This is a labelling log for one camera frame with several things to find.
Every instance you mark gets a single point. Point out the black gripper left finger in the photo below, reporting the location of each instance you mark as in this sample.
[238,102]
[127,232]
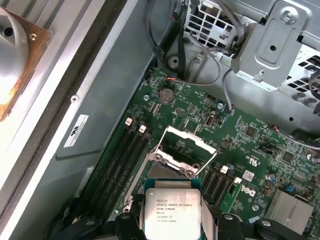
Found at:
[127,225]

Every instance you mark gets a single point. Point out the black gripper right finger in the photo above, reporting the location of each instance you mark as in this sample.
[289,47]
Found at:
[225,226]

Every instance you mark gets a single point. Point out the silver CPU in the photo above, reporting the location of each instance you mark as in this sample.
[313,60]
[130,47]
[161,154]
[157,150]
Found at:
[172,207]

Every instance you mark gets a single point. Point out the metal socket cover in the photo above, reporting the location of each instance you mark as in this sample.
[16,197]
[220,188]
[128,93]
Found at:
[182,133]

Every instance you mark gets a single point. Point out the RAM slot with black clip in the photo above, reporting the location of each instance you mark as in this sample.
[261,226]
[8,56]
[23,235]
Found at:
[210,187]
[227,187]
[144,145]
[127,145]

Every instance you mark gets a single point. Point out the RAM slot with white clip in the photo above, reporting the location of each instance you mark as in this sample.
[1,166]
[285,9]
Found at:
[135,145]
[118,145]
[218,187]

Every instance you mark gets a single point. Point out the CPU socket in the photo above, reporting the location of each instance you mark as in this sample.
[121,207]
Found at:
[160,172]

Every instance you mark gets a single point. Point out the green RAM stick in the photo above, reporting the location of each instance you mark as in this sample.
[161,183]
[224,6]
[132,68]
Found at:
[232,200]

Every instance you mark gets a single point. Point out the silver heat sink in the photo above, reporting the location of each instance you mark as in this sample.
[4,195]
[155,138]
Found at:
[287,210]

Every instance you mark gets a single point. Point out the green motherboard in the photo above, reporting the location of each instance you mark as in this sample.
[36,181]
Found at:
[250,150]

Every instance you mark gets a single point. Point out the silver USB port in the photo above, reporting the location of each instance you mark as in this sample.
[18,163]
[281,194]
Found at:
[210,121]

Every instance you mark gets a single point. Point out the black PC case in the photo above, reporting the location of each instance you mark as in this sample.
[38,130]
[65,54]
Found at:
[105,100]

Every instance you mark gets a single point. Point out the silver coin battery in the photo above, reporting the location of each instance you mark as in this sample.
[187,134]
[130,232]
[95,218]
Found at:
[167,95]

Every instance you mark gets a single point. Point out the metal drive cage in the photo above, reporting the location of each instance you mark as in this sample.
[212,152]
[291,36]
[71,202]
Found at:
[193,7]

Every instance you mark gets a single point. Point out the silver metal bracket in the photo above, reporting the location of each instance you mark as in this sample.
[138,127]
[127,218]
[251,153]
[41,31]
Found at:
[275,50]

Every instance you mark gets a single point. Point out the square brown base plate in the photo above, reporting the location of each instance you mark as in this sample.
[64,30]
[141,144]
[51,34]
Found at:
[37,45]

